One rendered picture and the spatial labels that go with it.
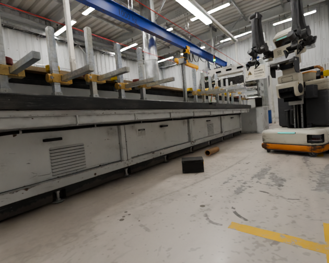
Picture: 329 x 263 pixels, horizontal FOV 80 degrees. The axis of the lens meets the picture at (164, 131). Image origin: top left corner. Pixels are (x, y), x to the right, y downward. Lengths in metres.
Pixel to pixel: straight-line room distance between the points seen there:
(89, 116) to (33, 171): 0.49
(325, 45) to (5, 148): 11.61
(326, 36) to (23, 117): 11.58
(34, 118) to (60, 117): 0.14
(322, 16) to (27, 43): 12.23
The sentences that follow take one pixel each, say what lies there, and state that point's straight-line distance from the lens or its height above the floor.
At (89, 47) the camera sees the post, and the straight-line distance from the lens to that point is 1.52.
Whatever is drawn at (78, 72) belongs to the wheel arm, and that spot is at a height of 0.80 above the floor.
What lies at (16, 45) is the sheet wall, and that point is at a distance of 9.34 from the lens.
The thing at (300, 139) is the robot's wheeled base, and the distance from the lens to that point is 2.51.
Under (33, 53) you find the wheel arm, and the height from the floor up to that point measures 0.82.
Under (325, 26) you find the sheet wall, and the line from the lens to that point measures 11.96.
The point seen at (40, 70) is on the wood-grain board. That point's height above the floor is 0.88.
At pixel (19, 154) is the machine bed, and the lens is 1.50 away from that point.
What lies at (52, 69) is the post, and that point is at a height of 0.85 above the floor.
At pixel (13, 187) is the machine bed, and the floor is 0.19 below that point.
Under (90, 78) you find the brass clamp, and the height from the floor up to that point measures 0.83.
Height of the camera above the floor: 0.50
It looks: 3 degrees down
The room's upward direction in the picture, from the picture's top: 5 degrees counter-clockwise
